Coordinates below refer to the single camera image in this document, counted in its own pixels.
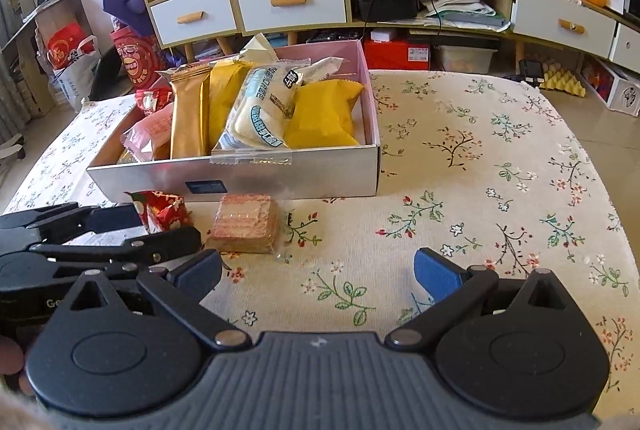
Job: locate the pink clear biscuit packet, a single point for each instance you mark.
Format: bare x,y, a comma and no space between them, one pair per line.
150,135

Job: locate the pile of papers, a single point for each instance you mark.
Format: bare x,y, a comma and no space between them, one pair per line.
465,7

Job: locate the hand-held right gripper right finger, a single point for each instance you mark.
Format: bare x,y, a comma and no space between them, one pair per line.
437,275

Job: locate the red white printed packet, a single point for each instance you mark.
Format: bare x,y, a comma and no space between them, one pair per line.
167,210

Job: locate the gold packet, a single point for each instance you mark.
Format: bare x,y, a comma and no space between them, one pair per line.
190,120

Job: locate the yellow egg carton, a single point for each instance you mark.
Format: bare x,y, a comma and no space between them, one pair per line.
565,80

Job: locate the white bread clear packet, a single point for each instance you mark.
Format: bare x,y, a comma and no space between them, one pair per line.
260,110

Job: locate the white printed box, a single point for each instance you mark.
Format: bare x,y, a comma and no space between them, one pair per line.
615,90

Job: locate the clear storage box yellow contents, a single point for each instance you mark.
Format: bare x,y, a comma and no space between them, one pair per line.
465,57

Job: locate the chair caster base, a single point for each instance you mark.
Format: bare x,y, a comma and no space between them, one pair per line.
10,150

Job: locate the red box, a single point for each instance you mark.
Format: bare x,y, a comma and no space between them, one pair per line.
395,52

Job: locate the white red shopping bag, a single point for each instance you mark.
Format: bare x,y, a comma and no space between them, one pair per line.
70,70

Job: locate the person's left hand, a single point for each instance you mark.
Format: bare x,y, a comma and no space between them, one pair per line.
12,360

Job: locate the red snack packet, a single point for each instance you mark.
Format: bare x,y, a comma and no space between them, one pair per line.
155,102

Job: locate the purple hat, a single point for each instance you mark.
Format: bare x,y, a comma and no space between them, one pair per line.
125,0

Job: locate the small white drawer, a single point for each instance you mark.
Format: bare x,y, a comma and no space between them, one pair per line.
627,47

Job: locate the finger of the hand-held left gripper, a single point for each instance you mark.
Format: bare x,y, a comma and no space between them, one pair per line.
75,220
150,247

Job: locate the white packet black writing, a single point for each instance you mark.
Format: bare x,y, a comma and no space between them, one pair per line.
325,66

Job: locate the clear wafer packet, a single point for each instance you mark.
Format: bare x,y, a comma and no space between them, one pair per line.
245,222

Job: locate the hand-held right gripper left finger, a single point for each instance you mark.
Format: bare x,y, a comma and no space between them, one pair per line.
200,272

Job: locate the large yellow packet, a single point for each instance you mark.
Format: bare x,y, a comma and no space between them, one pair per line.
325,115

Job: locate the wooden bookshelf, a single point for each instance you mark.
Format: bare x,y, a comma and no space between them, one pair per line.
35,10

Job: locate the floral tablecloth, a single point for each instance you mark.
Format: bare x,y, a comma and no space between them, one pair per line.
475,185

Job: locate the pink cardboard box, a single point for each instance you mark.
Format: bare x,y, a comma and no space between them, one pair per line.
300,175

